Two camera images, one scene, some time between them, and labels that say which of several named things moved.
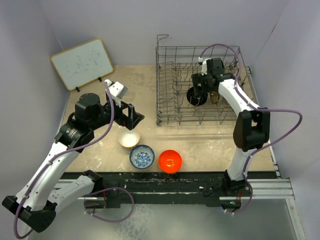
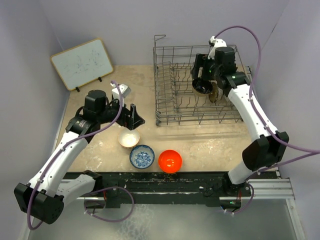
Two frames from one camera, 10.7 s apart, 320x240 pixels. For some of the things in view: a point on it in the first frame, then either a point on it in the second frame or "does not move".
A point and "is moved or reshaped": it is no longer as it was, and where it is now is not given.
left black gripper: (129, 121) does not move
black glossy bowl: (194, 100) is moved or reshaped
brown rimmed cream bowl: (214, 96) does not move
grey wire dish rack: (176, 102) does not move
